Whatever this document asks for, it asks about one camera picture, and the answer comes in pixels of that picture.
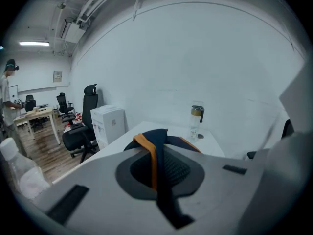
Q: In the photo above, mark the framed wall poster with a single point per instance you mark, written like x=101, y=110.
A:
x=57, y=76

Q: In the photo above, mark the navy backpack with orange trim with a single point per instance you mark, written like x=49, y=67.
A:
x=161, y=141

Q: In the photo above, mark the black office chair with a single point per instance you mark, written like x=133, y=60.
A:
x=64, y=104
x=30, y=103
x=83, y=121

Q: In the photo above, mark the long ceiling light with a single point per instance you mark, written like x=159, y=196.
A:
x=34, y=43

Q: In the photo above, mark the white ceiling air unit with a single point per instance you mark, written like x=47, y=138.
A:
x=73, y=32

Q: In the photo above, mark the clear plastic water bottle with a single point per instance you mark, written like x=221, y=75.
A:
x=22, y=170

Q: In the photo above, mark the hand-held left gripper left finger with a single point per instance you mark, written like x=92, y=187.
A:
x=97, y=180

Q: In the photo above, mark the light wooden desk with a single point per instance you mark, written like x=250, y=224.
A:
x=36, y=114

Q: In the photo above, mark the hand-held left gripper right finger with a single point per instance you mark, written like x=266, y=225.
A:
x=220, y=185

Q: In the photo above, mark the white table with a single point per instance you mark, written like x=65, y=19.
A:
x=117, y=146

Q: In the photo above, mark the white ceiling pipes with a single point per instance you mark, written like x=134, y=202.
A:
x=97, y=1

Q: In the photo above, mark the whiteboard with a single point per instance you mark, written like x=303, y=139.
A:
x=13, y=91

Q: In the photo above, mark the tall white carton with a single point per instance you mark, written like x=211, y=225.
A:
x=107, y=124

